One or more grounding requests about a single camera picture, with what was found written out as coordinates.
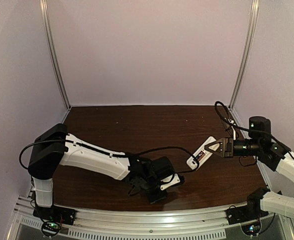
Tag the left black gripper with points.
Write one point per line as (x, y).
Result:
(142, 186)

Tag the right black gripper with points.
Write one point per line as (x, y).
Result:
(227, 147)

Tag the white remote control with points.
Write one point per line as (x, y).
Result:
(194, 164)

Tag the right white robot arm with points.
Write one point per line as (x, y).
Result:
(269, 151)

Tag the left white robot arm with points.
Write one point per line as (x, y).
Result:
(58, 147)

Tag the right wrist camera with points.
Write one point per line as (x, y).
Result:
(232, 131)

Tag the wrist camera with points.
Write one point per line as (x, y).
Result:
(232, 131)
(173, 180)

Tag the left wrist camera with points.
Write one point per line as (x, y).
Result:
(173, 180)

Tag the front aluminium rail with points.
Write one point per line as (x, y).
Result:
(92, 224)

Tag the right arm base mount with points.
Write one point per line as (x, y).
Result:
(250, 223)

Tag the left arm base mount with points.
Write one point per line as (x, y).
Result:
(53, 218)

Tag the right aluminium frame post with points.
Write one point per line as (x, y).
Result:
(251, 30)

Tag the aluminium frame post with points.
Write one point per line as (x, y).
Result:
(52, 52)
(251, 30)

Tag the left aluminium frame post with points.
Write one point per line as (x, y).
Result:
(52, 52)

